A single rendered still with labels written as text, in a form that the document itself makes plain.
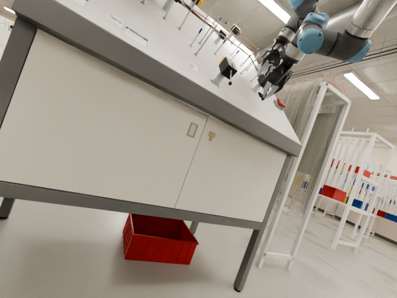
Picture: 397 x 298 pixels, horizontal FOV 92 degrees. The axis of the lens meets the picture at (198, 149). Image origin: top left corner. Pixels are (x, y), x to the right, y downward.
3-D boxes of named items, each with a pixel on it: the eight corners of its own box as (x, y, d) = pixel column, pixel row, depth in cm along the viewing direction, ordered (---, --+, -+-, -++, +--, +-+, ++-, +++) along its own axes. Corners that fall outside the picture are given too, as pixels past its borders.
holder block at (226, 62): (213, 94, 71) (232, 74, 65) (209, 75, 79) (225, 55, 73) (223, 100, 74) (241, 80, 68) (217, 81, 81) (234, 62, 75)
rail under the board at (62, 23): (298, 157, 103) (302, 145, 103) (10, 8, 42) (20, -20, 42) (289, 155, 108) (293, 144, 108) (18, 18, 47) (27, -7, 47)
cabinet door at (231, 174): (263, 223, 104) (288, 154, 104) (175, 209, 75) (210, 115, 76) (259, 220, 106) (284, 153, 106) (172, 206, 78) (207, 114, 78)
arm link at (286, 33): (298, 36, 97) (289, 26, 93) (292, 45, 98) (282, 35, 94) (288, 36, 103) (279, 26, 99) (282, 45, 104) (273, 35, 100)
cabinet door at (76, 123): (173, 208, 76) (208, 114, 76) (-19, 177, 48) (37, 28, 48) (172, 206, 78) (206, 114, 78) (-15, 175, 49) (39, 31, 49)
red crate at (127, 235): (190, 265, 113) (198, 243, 113) (123, 260, 97) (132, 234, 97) (176, 237, 140) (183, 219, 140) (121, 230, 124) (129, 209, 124)
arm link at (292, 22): (308, 4, 89) (293, 4, 95) (292, 28, 92) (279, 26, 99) (314, 15, 94) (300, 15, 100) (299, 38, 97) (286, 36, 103)
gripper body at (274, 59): (267, 65, 109) (281, 44, 105) (277, 67, 102) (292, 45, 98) (259, 57, 105) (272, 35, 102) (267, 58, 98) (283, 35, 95)
